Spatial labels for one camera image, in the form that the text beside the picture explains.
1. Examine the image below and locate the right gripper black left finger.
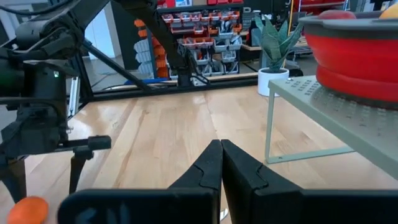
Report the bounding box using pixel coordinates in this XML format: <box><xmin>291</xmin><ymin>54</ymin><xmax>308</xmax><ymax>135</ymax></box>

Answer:
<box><xmin>57</xmin><ymin>139</ymin><xmax>223</xmax><ymax>224</ymax></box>

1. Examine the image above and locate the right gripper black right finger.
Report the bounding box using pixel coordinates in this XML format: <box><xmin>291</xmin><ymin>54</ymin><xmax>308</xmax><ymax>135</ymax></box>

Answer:
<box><xmin>222</xmin><ymin>139</ymin><xmax>398</xmax><ymax>224</ymax></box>

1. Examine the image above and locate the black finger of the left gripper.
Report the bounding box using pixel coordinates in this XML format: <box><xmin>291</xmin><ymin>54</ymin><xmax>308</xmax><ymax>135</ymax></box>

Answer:
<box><xmin>0</xmin><ymin>157</ymin><xmax>27</xmax><ymax>203</ymax></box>
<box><xmin>58</xmin><ymin>135</ymin><xmax>112</xmax><ymax>194</ymax></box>

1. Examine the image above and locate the toy orange fruit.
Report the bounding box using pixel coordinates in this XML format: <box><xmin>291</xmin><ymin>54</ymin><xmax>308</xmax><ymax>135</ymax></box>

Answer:
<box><xmin>6</xmin><ymin>195</ymin><xmax>50</xmax><ymax>224</ymax></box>

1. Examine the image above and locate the red-orange toy mango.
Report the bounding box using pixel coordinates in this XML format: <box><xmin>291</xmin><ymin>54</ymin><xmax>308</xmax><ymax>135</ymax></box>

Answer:
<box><xmin>317</xmin><ymin>9</ymin><xmax>357</xmax><ymax>20</ymax></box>

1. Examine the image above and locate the white plant pot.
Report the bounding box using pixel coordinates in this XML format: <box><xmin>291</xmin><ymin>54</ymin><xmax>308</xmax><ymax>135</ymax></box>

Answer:
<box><xmin>257</xmin><ymin>67</ymin><xmax>290</xmax><ymax>97</ymax></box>

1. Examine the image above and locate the green perforated metal shelf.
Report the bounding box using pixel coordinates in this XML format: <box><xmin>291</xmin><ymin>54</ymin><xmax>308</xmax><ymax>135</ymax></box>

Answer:
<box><xmin>264</xmin><ymin>76</ymin><xmax>398</xmax><ymax>181</ymax></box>

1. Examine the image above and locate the green snake plant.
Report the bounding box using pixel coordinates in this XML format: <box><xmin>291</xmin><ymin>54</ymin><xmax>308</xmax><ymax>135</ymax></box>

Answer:
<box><xmin>254</xmin><ymin>15</ymin><xmax>304</xmax><ymax>74</ymax></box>

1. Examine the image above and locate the parts bin storage rack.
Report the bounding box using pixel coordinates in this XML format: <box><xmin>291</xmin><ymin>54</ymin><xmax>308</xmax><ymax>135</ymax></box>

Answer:
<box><xmin>133</xmin><ymin>0</ymin><xmax>259</xmax><ymax>78</ymax></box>

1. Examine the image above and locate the red collapsible bowl grey rim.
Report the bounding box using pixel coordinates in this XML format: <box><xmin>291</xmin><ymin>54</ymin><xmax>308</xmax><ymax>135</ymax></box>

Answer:
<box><xmin>298</xmin><ymin>11</ymin><xmax>398</xmax><ymax>111</ymax></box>

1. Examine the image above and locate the silver aluminium bracket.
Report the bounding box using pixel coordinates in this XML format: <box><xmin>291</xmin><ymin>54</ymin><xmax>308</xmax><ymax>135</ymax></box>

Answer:
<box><xmin>68</xmin><ymin>76</ymin><xmax>81</xmax><ymax>118</ymax></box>

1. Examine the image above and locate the black aluminium table frame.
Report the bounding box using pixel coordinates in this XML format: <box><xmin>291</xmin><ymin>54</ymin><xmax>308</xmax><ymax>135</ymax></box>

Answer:
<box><xmin>67</xmin><ymin>0</ymin><xmax>259</xmax><ymax>119</ymax></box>

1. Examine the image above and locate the yellow hanging cable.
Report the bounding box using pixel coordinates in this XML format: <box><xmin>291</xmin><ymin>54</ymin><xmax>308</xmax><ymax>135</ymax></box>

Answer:
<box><xmin>287</xmin><ymin>0</ymin><xmax>295</xmax><ymax>35</ymax></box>

